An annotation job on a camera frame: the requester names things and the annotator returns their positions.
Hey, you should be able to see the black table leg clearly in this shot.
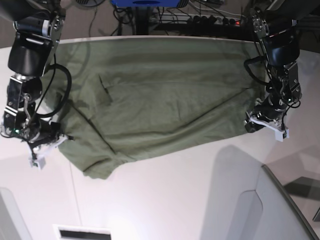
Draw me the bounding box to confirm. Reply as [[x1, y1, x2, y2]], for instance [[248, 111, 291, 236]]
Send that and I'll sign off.
[[133, 6, 152, 36]]

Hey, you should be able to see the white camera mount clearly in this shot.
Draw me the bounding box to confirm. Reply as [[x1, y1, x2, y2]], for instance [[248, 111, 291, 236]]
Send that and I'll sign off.
[[28, 134, 74, 170], [244, 111, 290, 142]]

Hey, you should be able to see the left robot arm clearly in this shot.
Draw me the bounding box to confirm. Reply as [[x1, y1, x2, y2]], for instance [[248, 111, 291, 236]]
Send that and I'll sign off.
[[243, 0, 320, 135]]

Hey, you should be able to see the green t-shirt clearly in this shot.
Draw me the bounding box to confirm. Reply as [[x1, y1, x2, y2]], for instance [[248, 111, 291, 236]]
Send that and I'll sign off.
[[56, 37, 264, 179]]

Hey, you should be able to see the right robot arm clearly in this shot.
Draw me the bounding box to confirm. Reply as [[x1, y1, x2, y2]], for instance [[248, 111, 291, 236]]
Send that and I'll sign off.
[[0, 0, 72, 148]]

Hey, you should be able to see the blue box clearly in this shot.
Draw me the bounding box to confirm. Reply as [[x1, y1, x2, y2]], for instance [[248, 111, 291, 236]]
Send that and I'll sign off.
[[111, 0, 180, 8]]

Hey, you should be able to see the black power strip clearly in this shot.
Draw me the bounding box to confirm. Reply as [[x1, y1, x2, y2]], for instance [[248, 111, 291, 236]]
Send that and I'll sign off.
[[187, 15, 243, 27]]

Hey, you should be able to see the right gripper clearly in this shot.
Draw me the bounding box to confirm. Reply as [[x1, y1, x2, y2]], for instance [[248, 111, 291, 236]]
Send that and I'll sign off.
[[23, 119, 60, 148]]

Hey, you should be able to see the white slotted plate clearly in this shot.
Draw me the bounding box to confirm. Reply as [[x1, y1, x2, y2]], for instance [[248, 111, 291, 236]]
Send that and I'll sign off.
[[53, 224, 112, 240]]

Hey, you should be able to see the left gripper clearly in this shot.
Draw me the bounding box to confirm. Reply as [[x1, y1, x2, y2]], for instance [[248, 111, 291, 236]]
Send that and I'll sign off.
[[244, 94, 288, 133]]

